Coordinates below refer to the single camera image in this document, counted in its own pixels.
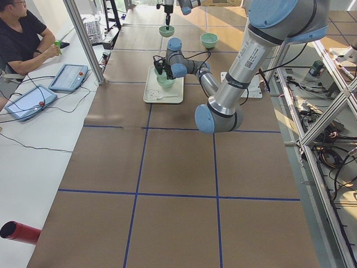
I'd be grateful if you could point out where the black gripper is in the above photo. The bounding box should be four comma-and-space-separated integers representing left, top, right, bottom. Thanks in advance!
156, 0, 174, 30
162, 60, 175, 80

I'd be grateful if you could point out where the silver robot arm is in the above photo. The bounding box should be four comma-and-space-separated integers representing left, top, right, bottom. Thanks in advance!
163, 1, 330, 134
156, 0, 201, 30

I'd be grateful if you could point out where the green bowl on tray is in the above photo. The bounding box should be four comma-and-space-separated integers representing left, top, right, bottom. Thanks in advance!
156, 76, 175, 89

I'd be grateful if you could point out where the pale green bear tray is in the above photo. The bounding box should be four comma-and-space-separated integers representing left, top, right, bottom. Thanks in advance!
143, 65, 184, 104

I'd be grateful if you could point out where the white plastic spoon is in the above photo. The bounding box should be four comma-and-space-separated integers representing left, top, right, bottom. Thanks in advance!
155, 94, 178, 101

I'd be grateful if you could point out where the green bowl with ice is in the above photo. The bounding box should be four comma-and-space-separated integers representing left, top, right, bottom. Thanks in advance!
200, 33, 219, 49

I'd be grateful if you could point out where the black keyboard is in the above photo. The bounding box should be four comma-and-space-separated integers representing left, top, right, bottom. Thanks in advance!
84, 20, 102, 46

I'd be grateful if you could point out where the far blue teach pendant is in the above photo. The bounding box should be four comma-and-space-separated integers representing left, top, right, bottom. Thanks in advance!
48, 64, 88, 93

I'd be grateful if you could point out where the blue teach pendant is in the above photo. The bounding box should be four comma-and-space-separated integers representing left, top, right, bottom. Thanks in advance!
48, 64, 88, 93
5, 85, 57, 121

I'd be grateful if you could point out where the black computer mouse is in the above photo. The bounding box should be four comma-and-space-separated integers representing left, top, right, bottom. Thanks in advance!
60, 41, 70, 49

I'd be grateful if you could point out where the near blue teach pendant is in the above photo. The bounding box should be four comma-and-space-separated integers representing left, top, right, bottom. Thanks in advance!
5, 85, 57, 121

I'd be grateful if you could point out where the seated person in black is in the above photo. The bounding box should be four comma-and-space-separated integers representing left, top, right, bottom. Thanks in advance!
1, 1, 61, 75

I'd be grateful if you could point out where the red cylinder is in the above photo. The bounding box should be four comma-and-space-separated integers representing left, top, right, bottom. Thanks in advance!
1, 221, 41, 245

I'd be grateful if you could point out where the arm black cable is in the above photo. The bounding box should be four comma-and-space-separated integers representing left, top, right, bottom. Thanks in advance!
152, 51, 271, 106

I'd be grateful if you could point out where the white camera mast with base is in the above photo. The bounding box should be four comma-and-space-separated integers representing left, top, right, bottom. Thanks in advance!
220, 0, 268, 99

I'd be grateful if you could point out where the aluminium frame post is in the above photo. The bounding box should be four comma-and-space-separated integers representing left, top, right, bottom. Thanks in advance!
63, 0, 105, 85

